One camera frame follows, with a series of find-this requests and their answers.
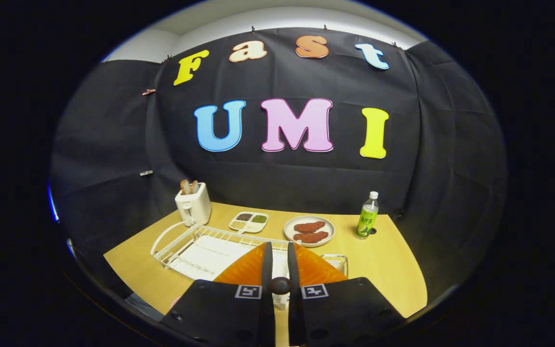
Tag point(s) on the clear bottle with green label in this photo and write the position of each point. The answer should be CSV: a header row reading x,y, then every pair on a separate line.
x,y
367,221

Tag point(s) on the brown toast slice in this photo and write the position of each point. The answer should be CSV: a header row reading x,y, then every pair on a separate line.
x,y
185,187
194,187

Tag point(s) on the white toaster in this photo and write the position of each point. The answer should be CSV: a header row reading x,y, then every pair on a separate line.
x,y
195,207

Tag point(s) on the red-brown meat piece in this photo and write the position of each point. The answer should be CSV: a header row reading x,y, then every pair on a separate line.
x,y
311,237
309,227

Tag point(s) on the white dish rack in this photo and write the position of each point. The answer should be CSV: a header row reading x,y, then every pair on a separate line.
x,y
200,255

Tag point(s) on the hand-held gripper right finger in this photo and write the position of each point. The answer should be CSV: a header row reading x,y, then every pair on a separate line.
x,y
340,313

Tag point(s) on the beige plate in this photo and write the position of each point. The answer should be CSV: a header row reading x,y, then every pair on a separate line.
x,y
288,231

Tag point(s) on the black backdrop cloth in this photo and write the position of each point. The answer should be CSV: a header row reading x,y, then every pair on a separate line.
x,y
306,183

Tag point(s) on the white sectioned dish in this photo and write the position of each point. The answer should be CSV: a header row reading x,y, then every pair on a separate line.
x,y
248,222

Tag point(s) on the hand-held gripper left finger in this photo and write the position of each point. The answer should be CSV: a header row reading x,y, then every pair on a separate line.
x,y
229,313

